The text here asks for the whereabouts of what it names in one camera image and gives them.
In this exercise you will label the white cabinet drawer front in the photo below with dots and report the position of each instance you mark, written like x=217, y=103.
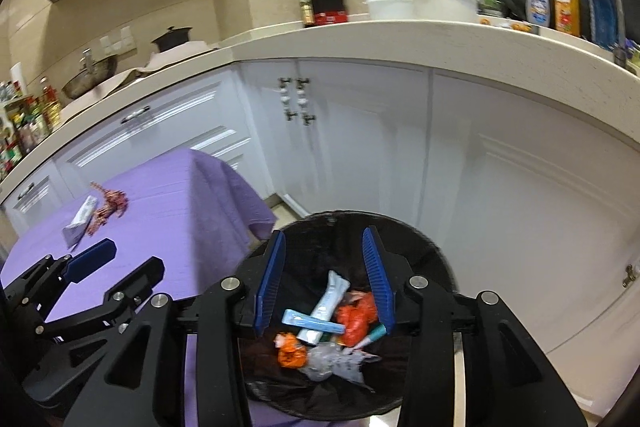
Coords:
x=204, y=113

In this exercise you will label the small white tube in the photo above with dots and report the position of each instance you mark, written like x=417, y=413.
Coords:
x=77, y=228

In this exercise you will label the teal white tube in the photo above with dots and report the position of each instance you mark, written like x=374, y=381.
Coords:
x=376, y=334

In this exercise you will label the orange dish soap bottle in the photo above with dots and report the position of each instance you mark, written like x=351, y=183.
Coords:
x=566, y=17

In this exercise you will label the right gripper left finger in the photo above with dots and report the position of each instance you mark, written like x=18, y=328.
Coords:
x=140, y=380

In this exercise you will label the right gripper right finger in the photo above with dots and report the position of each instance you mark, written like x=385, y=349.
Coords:
x=508, y=380

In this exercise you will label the purple tablecloth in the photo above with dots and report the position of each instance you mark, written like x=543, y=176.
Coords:
x=189, y=209

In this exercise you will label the dark sauce bottle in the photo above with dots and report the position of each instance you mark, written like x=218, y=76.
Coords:
x=307, y=13

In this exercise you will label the small orange plastic bag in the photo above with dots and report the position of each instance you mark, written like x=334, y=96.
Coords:
x=291, y=353

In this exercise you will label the white plastic container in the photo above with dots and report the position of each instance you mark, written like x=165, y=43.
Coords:
x=389, y=9

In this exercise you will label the black cooking pot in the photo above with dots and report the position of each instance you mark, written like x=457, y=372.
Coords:
x=171, y=38

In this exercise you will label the black trash bin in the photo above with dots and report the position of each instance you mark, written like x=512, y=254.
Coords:
x=314, y=246

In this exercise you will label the white bowl with ladle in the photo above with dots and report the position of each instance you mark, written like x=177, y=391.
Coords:
x=458, y=11

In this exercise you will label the white corner cabinet doors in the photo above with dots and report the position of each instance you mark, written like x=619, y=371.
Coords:
x=342, y=135

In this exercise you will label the steel wok pan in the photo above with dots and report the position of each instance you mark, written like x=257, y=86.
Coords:
x=90, y=75

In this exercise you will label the large white blue tube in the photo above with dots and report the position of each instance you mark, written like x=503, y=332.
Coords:
x=324, y=309

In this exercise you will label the condiment rack with bottles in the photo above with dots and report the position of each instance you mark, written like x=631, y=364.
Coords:
x=23, y=126

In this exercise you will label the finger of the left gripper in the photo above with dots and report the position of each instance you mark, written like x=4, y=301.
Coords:
x=118, y=305
x=90, y=260

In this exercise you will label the red black utensil box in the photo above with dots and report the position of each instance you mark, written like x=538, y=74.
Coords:
x=329, y=12

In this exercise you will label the white cabinet door right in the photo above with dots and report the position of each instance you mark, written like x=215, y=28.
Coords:
x=530, y=202

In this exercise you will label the red orange plastic bag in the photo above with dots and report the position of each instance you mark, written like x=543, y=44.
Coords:
x=357, y=316

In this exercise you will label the blue white sachet strip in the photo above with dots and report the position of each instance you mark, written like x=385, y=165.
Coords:
x=304, y=321

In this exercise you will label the clear plastic bag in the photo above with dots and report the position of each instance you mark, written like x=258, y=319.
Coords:
x=331, y=359

